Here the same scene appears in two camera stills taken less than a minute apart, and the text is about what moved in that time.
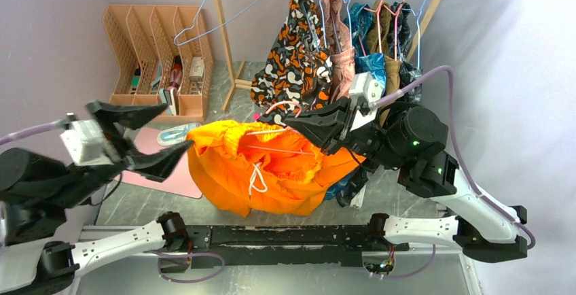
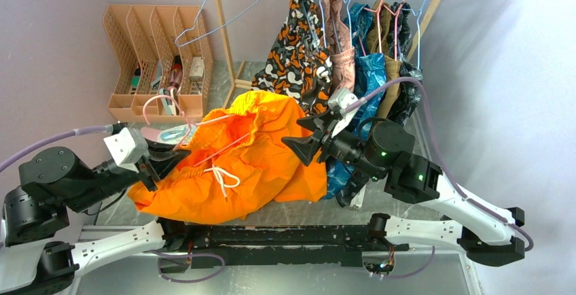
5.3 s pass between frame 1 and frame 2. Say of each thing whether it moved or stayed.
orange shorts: moved
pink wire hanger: moved
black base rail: stayed
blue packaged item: stayed
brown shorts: stayed
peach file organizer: stayed
